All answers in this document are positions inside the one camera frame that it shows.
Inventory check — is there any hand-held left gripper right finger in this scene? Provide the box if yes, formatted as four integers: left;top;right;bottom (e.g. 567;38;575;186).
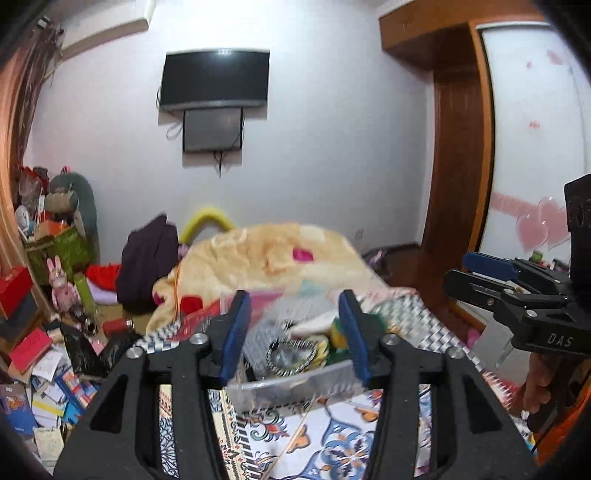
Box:
338;290;539;480

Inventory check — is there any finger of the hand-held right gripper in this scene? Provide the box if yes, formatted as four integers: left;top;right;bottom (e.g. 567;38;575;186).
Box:
462;251;572;297
443;270;574;325

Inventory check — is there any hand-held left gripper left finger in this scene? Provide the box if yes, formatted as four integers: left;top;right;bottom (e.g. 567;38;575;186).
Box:
53;290;252;480

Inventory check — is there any green yellow sponge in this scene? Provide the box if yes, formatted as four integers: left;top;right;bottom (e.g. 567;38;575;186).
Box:
330;316;352;354

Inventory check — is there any white face mask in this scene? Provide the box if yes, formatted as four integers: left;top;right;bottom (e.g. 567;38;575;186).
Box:
291;316;333;335

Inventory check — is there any red knitted cloth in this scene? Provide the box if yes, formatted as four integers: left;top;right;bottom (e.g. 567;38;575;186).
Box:
222;291;284;319

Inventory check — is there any black white patterned scrunchie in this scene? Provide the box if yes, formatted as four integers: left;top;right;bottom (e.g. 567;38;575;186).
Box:
267;338;319;371

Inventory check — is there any clear plastic storage box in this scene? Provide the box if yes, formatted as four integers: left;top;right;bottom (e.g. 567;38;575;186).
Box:
221;288;386;409

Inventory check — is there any person's right hand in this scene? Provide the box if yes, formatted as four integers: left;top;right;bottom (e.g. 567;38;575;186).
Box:
523;355;555;412

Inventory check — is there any dark floral bag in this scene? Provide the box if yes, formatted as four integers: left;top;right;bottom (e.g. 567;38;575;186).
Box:
362;247;393;278

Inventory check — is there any yellow fleece blanket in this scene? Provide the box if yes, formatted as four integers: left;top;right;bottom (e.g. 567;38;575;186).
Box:
147;222;393;333

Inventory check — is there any orange clothing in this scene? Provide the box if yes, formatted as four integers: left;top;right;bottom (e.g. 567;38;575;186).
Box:
531;401;591;467

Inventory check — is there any patterned bed sheet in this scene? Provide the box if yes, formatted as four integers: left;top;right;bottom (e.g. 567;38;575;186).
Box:
134;293;527;480

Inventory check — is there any wooden wardrobe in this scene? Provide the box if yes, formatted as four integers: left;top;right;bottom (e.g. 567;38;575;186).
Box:
379;2;497;282

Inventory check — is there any dark purple backpack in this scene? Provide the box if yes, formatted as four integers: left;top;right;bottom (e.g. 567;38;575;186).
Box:
115;213;180;315

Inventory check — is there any white wardrobe sliding door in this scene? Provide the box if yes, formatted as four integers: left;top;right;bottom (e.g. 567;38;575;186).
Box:
475;21;591;278

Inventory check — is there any black plastic bag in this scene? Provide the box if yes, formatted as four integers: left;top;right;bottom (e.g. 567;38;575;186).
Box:
60;323;139;377

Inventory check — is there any green roll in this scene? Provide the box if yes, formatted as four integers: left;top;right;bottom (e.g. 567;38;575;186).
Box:
74;272;98;317

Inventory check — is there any pink bunny plush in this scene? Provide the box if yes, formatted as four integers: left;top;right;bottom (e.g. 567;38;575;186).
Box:
46;255;77;310

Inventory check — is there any green storage box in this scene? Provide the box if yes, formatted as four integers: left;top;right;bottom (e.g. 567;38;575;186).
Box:
25;226;95;282

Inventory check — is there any pile of books and papers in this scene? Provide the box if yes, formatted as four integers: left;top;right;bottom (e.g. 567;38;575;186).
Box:
0;323;100;462

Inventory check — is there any red cardboard box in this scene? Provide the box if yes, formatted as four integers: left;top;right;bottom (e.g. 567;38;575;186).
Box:
0;265;34;319

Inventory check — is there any orange curtain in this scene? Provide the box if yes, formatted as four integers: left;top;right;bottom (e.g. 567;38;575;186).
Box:
0;60;28;287

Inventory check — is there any brown patterned curtain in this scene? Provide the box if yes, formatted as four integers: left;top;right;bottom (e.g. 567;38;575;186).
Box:
14;18;63;153

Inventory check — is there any white air conditioner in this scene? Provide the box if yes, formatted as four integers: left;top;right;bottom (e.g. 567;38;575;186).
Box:
58;0;155;61

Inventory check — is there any yellow foam ring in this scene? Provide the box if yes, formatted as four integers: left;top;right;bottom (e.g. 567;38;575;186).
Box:
179;208;236;245

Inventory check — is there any small wall monitor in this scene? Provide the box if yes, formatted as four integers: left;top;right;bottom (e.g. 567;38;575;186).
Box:
182;107;245;154

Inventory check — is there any black wall television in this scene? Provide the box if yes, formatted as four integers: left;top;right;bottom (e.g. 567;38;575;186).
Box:
159;48;271;112

